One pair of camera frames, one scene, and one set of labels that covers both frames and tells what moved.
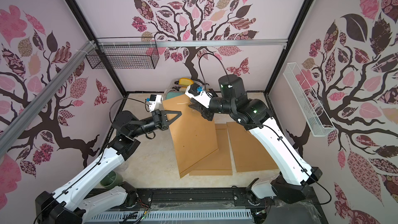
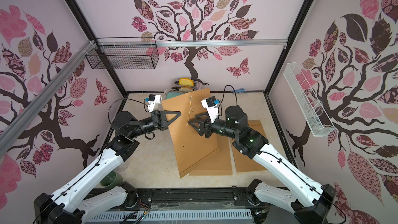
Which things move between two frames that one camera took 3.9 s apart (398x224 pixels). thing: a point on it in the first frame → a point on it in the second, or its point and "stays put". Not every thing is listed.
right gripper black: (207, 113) → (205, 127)
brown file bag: (219, 163) stays put
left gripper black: (160, 119) stays put
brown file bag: (194, 138) stays put
